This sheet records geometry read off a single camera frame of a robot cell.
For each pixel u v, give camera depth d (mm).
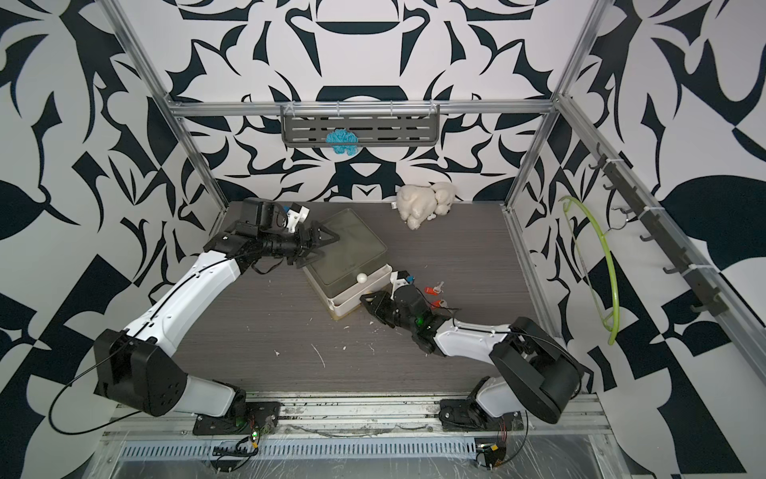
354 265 788
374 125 939
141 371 404
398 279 807
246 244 568
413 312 666
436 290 965
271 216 642
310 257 736
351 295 810
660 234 551
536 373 434
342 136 912
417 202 1088
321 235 683
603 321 678
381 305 745
